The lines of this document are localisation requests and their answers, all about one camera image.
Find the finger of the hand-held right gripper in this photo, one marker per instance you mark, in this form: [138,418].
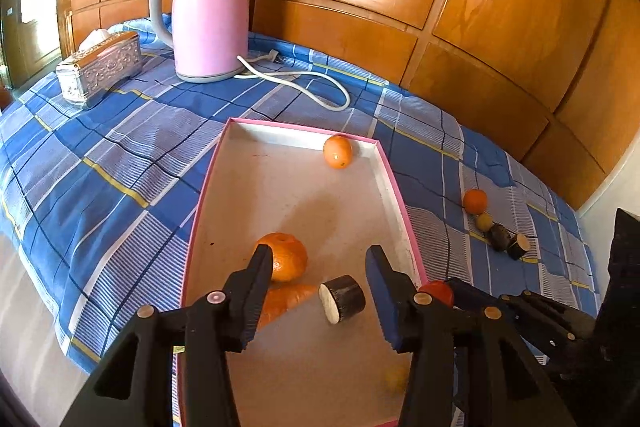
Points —
[467,293]

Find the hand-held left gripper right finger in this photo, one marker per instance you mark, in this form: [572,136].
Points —
[387,302]

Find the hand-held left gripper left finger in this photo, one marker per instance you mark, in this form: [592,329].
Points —
[250,302]

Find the red tomato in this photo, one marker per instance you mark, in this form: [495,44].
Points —
[439,292]

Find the orange carrot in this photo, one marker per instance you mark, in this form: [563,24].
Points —
[285,300]

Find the cut eggplant piece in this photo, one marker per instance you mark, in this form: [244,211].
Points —
[346,299]
[519,247]

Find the orange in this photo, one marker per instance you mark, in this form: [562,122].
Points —
[337,151]
[475,201]
[287,257]

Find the small yellow-green fruit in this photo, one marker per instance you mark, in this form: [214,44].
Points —
[395,378]
[484,222]

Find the pink rimmed shallow box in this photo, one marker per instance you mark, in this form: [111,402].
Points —
[280,192]

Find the dark avocado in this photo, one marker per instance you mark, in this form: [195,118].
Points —
[500,237]

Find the blue plaid tablecloth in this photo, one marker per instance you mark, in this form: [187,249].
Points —
[100,147]

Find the wooden panelled wardrobe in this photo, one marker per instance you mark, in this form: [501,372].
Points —
[350,37]

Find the silver embossed tissue box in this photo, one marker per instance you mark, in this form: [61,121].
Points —
[100,68]

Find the pink electric kettle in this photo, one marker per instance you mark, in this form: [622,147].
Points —
[210,17]

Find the white tissue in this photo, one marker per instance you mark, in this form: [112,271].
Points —
[95,38]

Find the wooden glazed door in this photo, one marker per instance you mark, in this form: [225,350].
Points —
[30,7]

